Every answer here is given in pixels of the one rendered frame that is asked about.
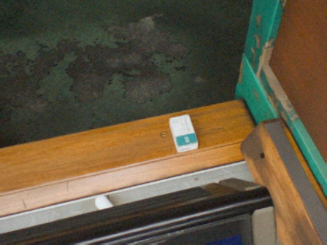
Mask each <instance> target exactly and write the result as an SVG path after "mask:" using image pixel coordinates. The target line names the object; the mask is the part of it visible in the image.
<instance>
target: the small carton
mask: <svg viewBox="0 0 327 245"><path fill-rule="evenodd" d="M169 125H170V127H171V132H172V134H173V139H174V142H175V146H176V148H177V152H184V151H187V150H192V149H197V148H198V144H199V142H198V140H197V138H196V134H195V132H194V130H193V126H192V124H191V119H190V118H189V115H183V116H179V117H173V118H170V119H169Z"/></svg>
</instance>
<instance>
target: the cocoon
mask: <svg viewBox="0 0 327 245"><path fill-rule="evenodd" d="M96 206H97V207H98V208H99V209H106V208H109V207H111V206H113V204H112V203H111V202H110V201H108V199H107V198H106V196H103V195H102V196H99V197H98V198H97V199H96Z"/></svg>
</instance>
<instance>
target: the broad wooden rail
mask: <svg viewBox="0 0 327 245"><path fill-rule="evenodd" d="M183 115H189V118H190V119H191V124H192V126H193V130H194V132H195V134H196V138H197V140H198V142H199V144H198V148H197V149H192V150H187V151H184V152H177V148H176V146H175V142H174V139H173V134H172V132H171V127H170V125H169V119H170V118H173V117H179V116H183ZM255 127H256V124H255V122H254V120H253V118H252V115H251V114H250V111H249V110H248V108H247V105H246V103H245V101H244V99H243V98H241V99H238V100H235V101H227V102H224V103H221V104H213V105H210V106H203V107H200V108H194V109H189V110H184V111H181V112H175V113H170V114H165V115H159V116H156V117H148V118H145V119H142V120H135V121H132V122H124V123H121V124H118V125H111V126H107V127H102V128H97V129H90V130H87V131H83V132H77V133H72V134H66V135H63V136H57V137H52V138H49V139H41V140H38V141H30V142H27V143H25V144H17V145H14V146H11V147H2V148H0V218H3V217H10V216H12V215H15V214H22V213H25V212H27V211H34V210H37V209H41V208H47V207H49V206H54V205H59V204H62V203H66V202H72V201H76V200H79V199H84V198H88V197H93V196H96V195H101V194H106V193H110V192H113V191H118V190H122V189H128V188H130V187H135V186H140V185H143V184H149V183H152V182H156V181H161V180H164V179H171V178H173V177H176V176H182V175H186V174H192V173H195V172H197V171H204V170H207V169H212V168H217V167H222V166H226V165H231V164H234V163H241V162H244V161H245V160H244V157H243V155H242V153H241V150H240V149H239V148H240V146H241V143H242V141H244V139H246V136H248V134H250V132H252V131H253V129H254V128H255Z"/></svg>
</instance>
